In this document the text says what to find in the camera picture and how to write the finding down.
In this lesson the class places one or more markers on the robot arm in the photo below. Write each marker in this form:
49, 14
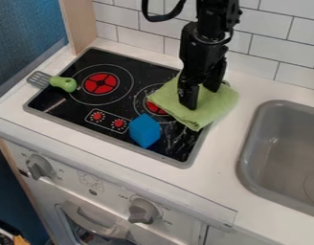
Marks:
217, 14

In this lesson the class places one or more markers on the green cloth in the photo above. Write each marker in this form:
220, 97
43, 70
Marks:
208, 105

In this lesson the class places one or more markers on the blue block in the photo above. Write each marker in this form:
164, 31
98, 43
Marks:
144, 130

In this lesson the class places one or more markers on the toy stove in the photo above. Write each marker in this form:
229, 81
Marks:
108, 102

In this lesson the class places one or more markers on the toy sink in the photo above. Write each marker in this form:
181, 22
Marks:
287, 159

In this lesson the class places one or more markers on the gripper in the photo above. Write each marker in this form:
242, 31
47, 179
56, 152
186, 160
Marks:
202, 54

